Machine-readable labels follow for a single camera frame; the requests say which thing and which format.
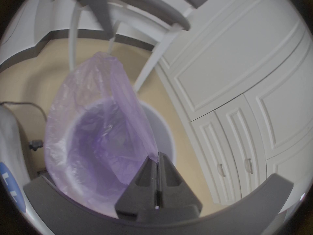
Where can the white chair with grey cushions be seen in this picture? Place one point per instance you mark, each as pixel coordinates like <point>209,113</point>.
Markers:
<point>159,8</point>

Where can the purple plastic bag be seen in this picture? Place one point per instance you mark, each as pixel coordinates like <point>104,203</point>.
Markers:
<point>93,121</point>

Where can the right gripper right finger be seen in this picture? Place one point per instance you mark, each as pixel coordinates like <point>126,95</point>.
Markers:
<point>176,187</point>

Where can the white trash bin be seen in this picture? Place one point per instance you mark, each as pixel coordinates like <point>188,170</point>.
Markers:
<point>161,126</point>

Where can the white wardrobe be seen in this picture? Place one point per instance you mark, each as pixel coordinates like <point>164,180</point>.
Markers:
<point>232,70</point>

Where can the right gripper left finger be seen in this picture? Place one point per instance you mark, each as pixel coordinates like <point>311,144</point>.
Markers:
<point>141,194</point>

